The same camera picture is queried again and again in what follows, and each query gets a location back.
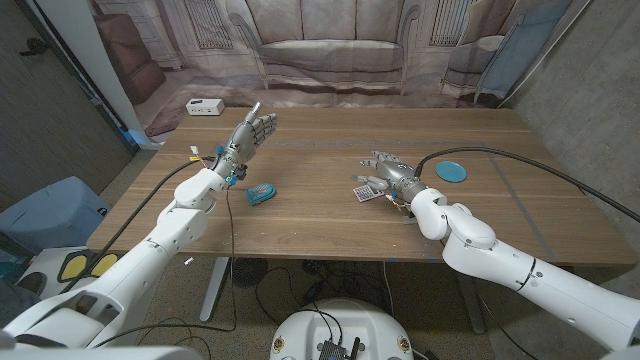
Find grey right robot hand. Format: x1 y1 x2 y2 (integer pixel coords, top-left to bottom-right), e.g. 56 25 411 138
351 149 429 204

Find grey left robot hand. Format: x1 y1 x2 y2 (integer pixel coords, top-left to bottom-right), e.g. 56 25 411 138
213 101 279 184

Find small grey calculator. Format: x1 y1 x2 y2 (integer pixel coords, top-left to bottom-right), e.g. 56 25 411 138
352 184 379 204

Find teal toy phone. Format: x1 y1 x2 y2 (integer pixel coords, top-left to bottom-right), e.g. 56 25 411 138
244 182 277 207

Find white power strip box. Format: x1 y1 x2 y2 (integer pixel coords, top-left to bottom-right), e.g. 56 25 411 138
185 98 226 117

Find blue round coaster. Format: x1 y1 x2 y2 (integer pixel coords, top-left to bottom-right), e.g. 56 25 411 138
434 160 468 184

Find printed sofa room backdrop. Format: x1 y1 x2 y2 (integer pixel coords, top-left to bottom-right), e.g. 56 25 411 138
89 0 574 139

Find black round floor fan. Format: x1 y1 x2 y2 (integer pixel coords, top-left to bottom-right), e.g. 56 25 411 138
228 257 270 289

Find grey table leg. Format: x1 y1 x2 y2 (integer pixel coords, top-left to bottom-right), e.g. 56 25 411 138
455 274 487 335

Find white table leg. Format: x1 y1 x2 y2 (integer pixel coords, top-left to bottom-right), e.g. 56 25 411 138
199 257 231 323

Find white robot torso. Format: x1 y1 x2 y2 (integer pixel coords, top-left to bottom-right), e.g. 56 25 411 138
269 298 414 360

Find black antenna module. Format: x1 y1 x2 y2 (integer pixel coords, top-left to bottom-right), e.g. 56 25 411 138
317 337 361 360

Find blue plastic bin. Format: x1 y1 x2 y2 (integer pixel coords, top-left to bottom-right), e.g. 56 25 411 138
0 175 111 256

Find white pedal board yellow pads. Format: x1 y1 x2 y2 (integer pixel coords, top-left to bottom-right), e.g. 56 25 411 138
14 247 121 304

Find person in blue jeans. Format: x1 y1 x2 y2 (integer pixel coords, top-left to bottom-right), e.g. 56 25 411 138
0 279 44 329

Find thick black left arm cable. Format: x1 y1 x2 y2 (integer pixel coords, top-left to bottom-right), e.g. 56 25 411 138
59 158 219 296

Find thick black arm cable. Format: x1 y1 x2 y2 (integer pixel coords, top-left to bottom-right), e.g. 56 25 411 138
59 158 219 296
413 146 640 224

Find thin black left wrist cable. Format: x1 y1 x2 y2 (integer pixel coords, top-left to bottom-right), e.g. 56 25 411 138
94 188 239 349

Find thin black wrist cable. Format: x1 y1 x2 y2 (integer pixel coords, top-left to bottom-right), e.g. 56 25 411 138
94 188 239 349
477 292 541 360

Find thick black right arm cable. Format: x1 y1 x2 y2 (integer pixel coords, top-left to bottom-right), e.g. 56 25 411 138
413 146 640 224

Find black floor cable bundle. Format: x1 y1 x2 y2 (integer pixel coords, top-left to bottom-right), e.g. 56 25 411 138
254 259 391 326

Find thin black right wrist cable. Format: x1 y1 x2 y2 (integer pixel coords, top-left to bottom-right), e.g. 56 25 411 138
477 292 541 360

